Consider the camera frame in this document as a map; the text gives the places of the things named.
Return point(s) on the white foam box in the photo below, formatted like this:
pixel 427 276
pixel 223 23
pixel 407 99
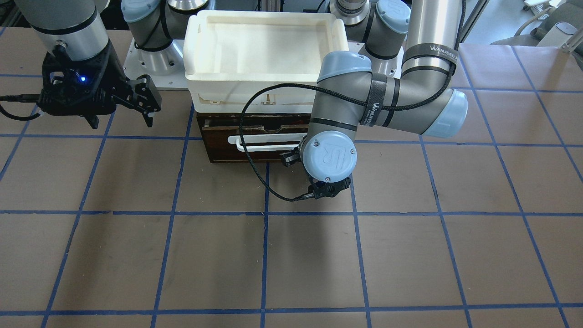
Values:
pixel 230 55

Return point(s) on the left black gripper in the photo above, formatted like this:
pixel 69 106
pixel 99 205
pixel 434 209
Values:
pixel 290 157

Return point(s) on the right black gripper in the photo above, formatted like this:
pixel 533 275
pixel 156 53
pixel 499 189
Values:
pixel 119 74

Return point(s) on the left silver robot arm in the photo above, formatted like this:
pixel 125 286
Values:
pixel 400 79

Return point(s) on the dark brown drawer cabinet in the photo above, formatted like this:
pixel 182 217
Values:
pixel 270 122

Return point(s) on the wooden drawer with white handle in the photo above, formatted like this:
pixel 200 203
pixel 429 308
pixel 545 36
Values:
pixel 255 141

